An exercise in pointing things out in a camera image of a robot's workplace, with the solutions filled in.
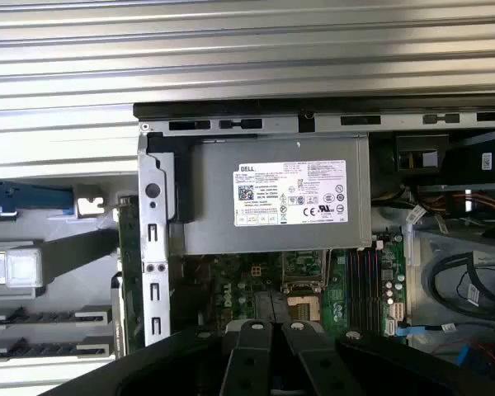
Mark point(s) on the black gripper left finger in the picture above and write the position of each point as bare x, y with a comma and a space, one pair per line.
247, 363

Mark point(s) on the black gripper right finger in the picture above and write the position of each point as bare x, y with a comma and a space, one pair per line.
326, 367

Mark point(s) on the CPU socket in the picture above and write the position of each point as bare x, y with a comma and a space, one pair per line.
307, 307

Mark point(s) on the green motherboard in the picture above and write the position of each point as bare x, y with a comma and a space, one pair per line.
231, 284

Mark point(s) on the metal socket cover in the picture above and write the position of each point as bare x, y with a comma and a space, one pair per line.
325, 270

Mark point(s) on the green graphics card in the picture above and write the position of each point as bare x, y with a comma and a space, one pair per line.
130, 255

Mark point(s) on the grey power supply unit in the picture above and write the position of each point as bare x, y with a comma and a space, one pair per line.
214, 194

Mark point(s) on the grey parts rack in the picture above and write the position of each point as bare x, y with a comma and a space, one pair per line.
66, 297

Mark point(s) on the black optical drive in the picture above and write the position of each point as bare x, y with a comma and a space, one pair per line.
466, 161

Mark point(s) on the silver CPU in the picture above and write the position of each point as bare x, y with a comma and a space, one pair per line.
16, 268

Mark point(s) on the black PC case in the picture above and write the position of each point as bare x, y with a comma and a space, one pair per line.
231, 108

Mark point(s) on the hard disk in blue carrier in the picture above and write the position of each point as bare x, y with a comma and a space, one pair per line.
33, 200

